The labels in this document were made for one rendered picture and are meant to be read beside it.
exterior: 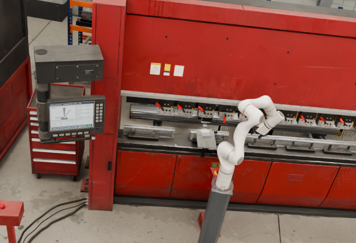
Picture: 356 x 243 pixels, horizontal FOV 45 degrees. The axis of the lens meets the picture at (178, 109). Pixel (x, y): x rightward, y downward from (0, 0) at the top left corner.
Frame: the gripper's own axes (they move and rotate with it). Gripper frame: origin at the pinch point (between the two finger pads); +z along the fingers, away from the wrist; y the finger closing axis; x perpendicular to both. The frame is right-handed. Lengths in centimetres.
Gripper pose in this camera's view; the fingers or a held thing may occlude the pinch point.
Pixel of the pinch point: (255, 135)
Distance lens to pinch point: 391.6
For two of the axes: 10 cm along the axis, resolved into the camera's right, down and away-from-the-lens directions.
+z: -6.0, 5.9, 5.4
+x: 0.2, 6.8, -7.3
